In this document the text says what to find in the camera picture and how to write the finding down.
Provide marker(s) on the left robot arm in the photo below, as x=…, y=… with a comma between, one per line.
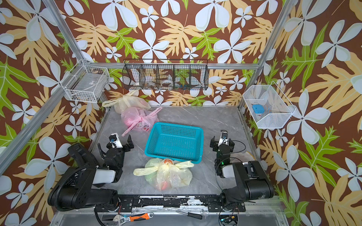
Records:
x=82, y=186

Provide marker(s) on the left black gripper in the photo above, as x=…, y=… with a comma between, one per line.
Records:
x=130, y=145

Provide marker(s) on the orange adjustable wrench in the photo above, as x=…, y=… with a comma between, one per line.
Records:
x=122, y=220

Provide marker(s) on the black wire basket rear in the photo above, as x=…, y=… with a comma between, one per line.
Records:
x=168, y=74

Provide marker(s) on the yellow plastic bag with fruit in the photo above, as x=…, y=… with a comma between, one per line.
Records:
x=164, y=174

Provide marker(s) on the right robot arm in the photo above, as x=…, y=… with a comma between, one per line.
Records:
x=251, y=180

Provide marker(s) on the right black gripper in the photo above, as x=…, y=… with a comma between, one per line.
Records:
x=213, y=142

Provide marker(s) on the teal plastic basket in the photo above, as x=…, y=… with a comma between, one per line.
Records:
x=176, y=142

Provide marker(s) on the black handled screwdriver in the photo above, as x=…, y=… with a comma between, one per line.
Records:
x=192, y=215

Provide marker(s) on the pale yellow bag at back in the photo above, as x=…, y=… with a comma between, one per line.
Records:
x=126, y=101

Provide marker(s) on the pink plastic bag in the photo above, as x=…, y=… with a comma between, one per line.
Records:
x=139, y=119

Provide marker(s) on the white wire basket right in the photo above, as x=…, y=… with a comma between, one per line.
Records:
x=278, y=107

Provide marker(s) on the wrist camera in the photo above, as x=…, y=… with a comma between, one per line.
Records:
x=224, y=135
x=114, y=141

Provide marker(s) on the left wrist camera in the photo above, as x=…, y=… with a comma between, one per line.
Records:
x=114, y=141

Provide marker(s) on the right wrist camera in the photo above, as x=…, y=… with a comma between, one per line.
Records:
x=224, y=135

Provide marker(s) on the white wire basket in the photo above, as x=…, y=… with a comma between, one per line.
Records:
x=85, y=82
x=278, y=107

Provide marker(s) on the blue object in basket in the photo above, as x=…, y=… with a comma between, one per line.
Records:
x=258, y=109

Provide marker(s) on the white wire basket left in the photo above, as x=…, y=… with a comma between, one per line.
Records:
x=85, y=82

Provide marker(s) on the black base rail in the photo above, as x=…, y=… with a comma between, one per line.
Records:
x=169, y=202

